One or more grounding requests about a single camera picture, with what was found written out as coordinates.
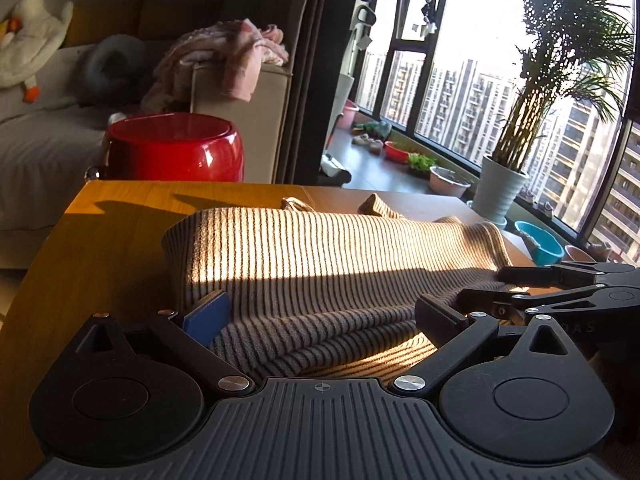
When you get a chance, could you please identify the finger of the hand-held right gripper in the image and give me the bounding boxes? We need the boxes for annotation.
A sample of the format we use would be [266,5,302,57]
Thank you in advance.
[497,261,640,289]
[457,285,640,322]

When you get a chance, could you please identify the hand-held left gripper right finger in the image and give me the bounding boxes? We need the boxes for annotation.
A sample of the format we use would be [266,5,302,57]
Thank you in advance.
[389,293,584,401]

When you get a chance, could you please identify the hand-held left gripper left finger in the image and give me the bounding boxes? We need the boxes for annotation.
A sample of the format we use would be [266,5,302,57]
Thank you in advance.
[75,289,256,399]

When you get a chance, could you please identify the striped beige knit garment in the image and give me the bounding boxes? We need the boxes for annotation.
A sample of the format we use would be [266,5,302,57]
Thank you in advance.
[161,194,531,379]

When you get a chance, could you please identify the pink bucket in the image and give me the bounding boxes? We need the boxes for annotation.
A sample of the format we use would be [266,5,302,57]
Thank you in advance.
[562,245,599,264]

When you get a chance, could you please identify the blue basin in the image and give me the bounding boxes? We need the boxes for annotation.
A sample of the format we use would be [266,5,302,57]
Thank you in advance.
[514,220,566,266]

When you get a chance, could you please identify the small shoes on windowsill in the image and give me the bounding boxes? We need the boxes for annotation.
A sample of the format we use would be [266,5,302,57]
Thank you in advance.
[520,187,556,219]

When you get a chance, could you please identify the potted palm in white pot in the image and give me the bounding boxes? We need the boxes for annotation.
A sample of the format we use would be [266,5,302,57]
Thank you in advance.
[471,0,640,225]

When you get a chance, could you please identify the pale pink basin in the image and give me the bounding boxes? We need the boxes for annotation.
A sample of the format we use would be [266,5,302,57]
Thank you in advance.
[429,166,472,197]

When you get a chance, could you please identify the tray of green seedlings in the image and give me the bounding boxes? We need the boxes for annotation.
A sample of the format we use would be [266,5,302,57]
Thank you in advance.
[407,154,439,179]

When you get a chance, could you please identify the red basin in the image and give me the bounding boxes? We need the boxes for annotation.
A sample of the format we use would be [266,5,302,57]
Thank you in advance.
[384,141,424,164]

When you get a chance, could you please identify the red glossy round stool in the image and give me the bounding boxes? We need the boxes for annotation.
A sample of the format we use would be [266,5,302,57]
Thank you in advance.
[105,112,246,182]

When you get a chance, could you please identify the pair of small slippers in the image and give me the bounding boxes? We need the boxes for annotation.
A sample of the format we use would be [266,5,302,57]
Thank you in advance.
[351,134,384,155]

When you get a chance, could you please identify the green toy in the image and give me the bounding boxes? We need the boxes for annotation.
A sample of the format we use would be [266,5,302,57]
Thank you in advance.
[357,120,392,140]

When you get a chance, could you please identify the beige sofa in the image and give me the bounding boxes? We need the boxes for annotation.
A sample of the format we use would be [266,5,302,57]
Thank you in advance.
[0,0,294,271]

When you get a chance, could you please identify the white upright floor cleaner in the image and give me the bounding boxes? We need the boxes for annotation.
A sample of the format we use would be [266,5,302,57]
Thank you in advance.
[320,5,377,186]

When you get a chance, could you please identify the pink patterned blanket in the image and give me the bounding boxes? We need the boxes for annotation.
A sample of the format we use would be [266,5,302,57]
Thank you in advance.
[142,19,291,114]

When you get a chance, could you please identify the grey neck pillow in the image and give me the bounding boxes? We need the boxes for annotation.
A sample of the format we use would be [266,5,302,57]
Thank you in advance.
[82,34,149,106]

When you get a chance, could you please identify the dark brown curtain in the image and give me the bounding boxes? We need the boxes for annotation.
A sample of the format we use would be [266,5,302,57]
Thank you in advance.
[277,0,371,186]

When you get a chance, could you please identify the white goose plush toy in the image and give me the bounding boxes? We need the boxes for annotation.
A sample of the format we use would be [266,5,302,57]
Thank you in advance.
[0,0,75,104]

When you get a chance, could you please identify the black window frame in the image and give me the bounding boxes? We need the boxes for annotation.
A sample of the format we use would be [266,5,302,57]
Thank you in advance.
[350,0,640,267]

